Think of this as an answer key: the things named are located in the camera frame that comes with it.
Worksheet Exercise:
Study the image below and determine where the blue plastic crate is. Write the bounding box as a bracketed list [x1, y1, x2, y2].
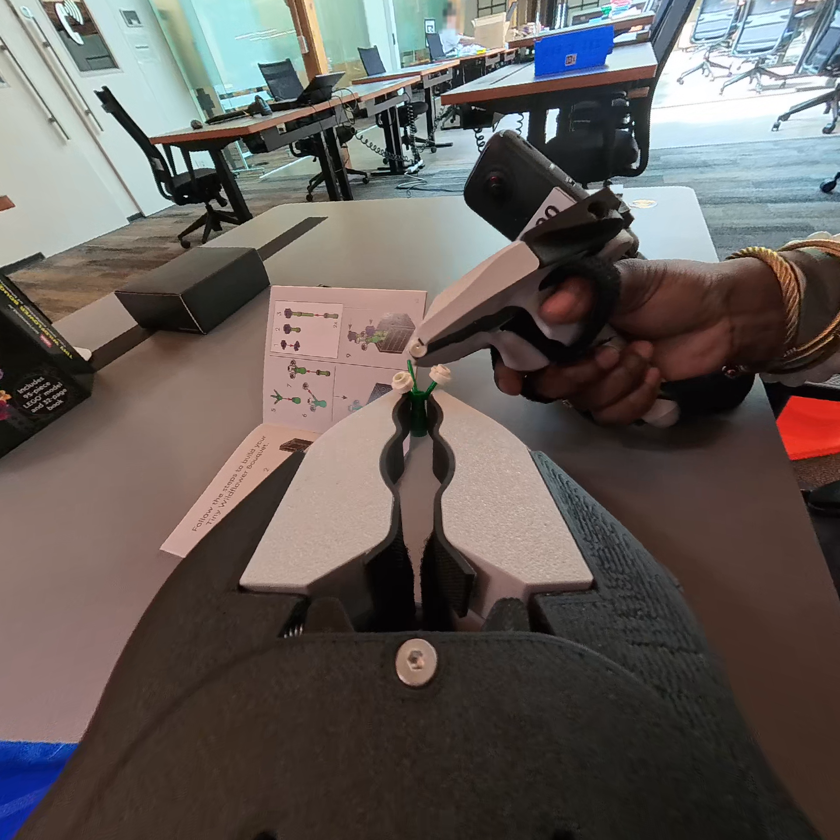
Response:
[533, 24, 616, 78]

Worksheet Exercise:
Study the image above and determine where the matte black box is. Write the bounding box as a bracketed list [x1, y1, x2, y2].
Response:
[116, 246, 271, 336]

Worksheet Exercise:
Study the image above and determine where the grey desk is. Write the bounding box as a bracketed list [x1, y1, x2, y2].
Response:
[0, 184, 840, 840]

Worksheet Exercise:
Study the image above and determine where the person's right hand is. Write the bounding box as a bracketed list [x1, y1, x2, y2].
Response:
[493, 254, 791, 426]

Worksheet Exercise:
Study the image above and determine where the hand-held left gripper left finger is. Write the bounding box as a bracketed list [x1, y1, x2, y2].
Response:
[241, 390, 418, 611]

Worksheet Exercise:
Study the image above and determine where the white instruction booklet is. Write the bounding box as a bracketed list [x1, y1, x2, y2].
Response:
[161, 285, 429, 559]

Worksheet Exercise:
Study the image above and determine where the wooden table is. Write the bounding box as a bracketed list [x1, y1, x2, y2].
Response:
[440, 40, 660, 148]
[149, 77, 424, 224]

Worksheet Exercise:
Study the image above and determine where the green toy stem brick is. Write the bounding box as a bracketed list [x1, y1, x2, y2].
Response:
[403, 361, 442, 438]

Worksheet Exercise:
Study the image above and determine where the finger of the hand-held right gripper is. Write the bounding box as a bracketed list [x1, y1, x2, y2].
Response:
[405, 237, 548, 367]
[418, 306, 553, 374]

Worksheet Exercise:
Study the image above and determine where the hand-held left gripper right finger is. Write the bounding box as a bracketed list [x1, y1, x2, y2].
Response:
[427, 390, 594, 614]

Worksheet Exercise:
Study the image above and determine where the black glossy cardboard box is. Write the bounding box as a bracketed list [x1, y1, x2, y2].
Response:
[0, 273, 97, 458]

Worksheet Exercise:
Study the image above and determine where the black office chair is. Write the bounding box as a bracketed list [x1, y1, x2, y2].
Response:
[545, 0, 697, 187]
[95, 86, 248, 250]
[256, 59, 372, 202]

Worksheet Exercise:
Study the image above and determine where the blue plastic bin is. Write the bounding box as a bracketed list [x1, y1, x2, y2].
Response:
[0, 741, 82, 840]

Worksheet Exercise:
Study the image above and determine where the person's right forearm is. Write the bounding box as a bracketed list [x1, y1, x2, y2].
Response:
[775, 237, 840, 384]

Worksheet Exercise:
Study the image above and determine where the orange traffic cone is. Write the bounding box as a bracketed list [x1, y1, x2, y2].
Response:
[776, 394, 840, 462]

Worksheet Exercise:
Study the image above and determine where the gold bracelet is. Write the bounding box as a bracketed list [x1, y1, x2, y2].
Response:
[726, 237, 840, 376]

